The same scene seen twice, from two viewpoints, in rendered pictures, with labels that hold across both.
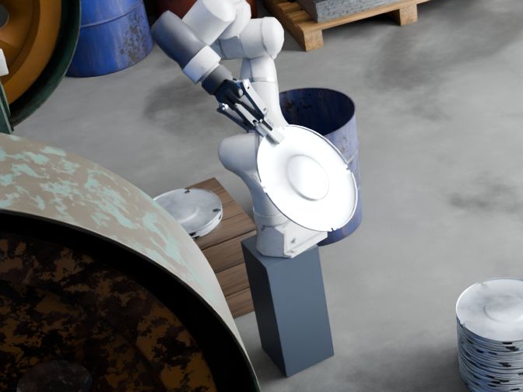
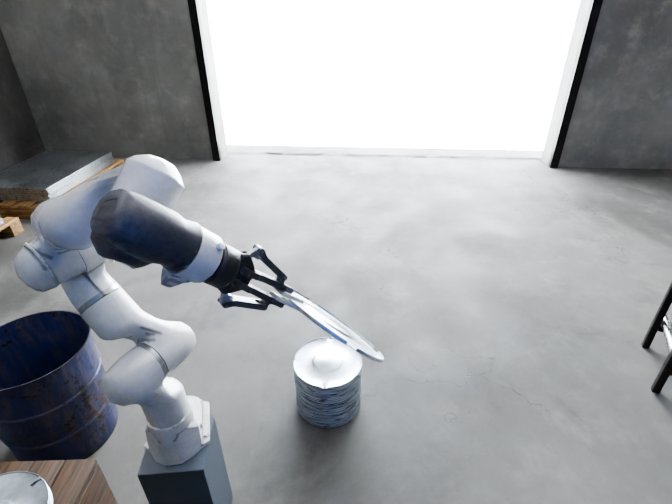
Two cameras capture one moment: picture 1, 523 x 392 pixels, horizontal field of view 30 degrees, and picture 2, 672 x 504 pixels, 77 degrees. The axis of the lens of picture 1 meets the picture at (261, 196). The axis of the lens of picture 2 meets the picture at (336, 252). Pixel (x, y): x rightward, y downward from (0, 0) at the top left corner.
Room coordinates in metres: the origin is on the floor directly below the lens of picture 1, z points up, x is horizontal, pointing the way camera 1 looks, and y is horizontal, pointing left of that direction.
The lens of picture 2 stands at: (1.78, 0.59, 1.57)
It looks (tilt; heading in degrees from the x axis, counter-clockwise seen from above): 31 degrees down; 287
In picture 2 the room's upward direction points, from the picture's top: 1 degrees counter-clockwise
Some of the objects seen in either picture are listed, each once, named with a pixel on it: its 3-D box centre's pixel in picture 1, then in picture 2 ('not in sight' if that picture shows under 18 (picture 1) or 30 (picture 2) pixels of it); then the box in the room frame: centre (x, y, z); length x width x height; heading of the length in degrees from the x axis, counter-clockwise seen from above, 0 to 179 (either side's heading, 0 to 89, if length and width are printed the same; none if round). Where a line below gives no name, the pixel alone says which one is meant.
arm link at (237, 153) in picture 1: (253, 171); (146, 389); (2.47, 0.01, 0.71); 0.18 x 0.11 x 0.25; 79
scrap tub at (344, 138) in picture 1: (307, 168); (49, 391); (3.21, -0.19, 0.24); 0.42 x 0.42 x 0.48
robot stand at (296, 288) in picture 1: (288, 299); (191, 487); (2.46, -0.03, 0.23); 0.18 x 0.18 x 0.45; 22
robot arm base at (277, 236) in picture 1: (286, 219); (176, 415); (2.47, -0.06, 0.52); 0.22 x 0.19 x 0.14; 112
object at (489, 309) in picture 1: (505, 309); (327, 361); (2.20, -0.65, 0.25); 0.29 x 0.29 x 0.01
